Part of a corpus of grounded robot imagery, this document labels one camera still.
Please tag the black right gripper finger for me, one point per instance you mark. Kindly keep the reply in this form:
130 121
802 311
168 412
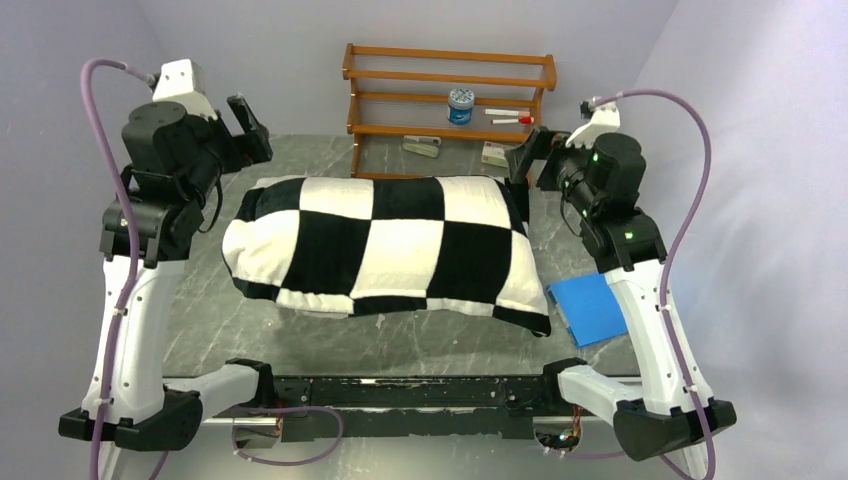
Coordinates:
520 160
542 141

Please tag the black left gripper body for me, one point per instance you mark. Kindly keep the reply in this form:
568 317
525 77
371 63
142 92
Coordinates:
221 143

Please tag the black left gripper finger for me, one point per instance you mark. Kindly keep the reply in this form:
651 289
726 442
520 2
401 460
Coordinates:
243 113
254 142

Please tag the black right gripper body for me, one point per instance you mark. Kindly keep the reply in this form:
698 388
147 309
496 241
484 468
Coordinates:
560 165

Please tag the black white checkered pillowcase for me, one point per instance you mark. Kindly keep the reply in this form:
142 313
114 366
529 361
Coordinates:
357 247

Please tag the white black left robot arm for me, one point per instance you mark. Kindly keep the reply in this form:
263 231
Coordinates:
177 159

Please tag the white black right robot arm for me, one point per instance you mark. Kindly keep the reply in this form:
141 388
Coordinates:
673 408

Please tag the small white red box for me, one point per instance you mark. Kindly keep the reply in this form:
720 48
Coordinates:
494 154

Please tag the red capped marker pen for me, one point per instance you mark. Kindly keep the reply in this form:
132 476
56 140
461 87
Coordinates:
526 120

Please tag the white marker pen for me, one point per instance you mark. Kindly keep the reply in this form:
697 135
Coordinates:
507 113

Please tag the wooden shelf rack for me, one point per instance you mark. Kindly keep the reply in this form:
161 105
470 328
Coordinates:
495 97

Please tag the blue white round jar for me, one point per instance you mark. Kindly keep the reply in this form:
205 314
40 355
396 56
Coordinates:
460 106

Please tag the blue foam block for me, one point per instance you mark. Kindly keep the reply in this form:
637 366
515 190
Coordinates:
588 309

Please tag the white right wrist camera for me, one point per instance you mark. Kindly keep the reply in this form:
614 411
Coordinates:
601 119

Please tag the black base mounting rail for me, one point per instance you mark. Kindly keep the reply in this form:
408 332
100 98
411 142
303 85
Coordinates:
507 406

